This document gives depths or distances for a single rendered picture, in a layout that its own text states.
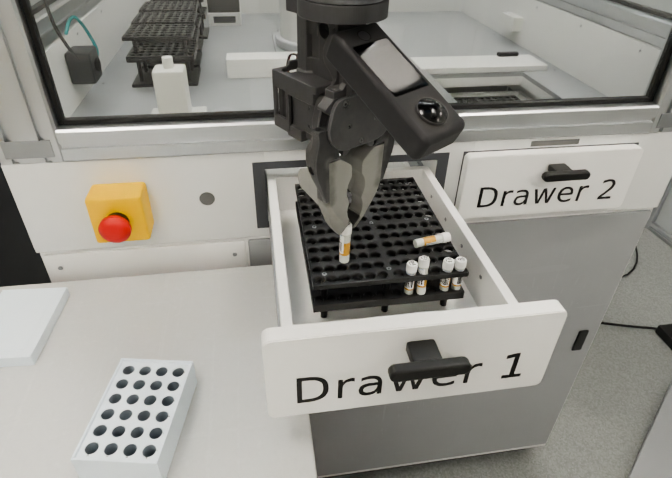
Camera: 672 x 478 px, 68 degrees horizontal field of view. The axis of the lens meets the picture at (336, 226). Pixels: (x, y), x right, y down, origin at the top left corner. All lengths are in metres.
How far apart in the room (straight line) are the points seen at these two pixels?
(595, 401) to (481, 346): 1.26
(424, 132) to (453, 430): 1.02
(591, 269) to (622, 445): 0.74
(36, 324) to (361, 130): 0.51
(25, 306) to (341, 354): 0.48
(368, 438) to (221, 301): 0.62
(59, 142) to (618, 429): 1.55
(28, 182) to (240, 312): 0.33
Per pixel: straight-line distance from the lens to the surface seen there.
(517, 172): 0.81
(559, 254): 0.99
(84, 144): 0.74
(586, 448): 1.64
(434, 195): 0.74
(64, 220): 0.80
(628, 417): 1.76
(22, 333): 0.76
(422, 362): 0.46
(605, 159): 0.89
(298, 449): 0.58
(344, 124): 0.41
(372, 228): 0.63
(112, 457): 0.57
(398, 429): 1.24
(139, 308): 0.76
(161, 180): 0.74
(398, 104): 0.36
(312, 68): 0.44
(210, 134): 0.70
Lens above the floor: 1.26
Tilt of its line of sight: 35 degrees down
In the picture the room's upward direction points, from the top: 2 degrees clockwise
